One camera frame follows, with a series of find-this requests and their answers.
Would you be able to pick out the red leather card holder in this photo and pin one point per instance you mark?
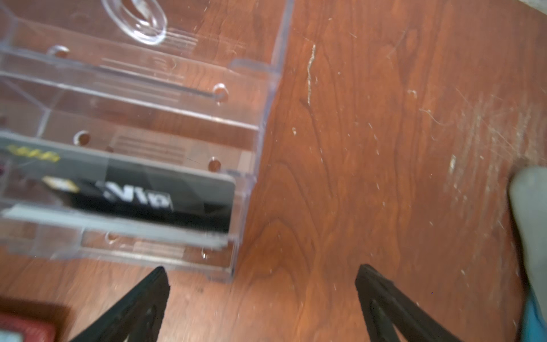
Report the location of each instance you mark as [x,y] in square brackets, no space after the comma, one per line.
[19,328]

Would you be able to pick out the light teal card from holder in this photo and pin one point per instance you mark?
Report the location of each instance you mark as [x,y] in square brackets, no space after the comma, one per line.
[118,226]

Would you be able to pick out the grey work glove blue cuff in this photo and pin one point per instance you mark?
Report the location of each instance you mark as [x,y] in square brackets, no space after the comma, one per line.
[527,195]

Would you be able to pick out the clear acrylic card display stand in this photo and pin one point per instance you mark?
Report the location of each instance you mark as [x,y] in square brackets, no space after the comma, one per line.
[185,83]

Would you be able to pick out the black logo Vip card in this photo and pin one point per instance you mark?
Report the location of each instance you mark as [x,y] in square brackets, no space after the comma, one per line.
[55,175]

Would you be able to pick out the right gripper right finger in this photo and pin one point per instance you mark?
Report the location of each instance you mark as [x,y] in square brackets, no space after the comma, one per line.
[388,312]

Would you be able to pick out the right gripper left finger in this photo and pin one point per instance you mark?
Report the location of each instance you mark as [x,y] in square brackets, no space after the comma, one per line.
[137,316]

